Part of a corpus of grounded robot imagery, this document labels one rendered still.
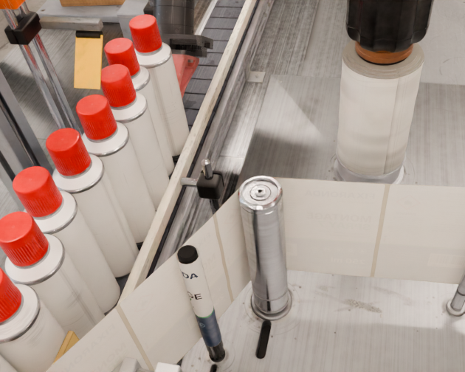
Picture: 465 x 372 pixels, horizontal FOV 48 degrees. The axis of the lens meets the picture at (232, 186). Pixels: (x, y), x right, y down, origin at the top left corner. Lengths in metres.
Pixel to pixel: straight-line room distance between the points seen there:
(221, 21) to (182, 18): 0.30
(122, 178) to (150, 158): 0.06
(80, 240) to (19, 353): 0.12
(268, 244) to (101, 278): 0.20
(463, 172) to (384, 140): 0.15
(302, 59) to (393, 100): 0.43
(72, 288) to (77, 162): 0.12
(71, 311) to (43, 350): 0.05
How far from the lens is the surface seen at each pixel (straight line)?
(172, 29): 0.74
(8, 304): 0.44
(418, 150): 0.75
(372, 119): 0.60
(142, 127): 0.59
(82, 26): 0.57
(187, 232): 0.71
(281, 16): 1.13
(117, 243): 0.59
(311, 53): 1.01
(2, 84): 0.64
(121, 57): 0.61
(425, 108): 0.82
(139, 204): 0.61
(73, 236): 0.51
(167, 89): 0.68
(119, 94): 0.57
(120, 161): 0.56
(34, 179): 0.48
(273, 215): 0.44
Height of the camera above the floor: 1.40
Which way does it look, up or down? 48 degrees down
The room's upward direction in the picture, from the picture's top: 9 degrees counter-clockwise
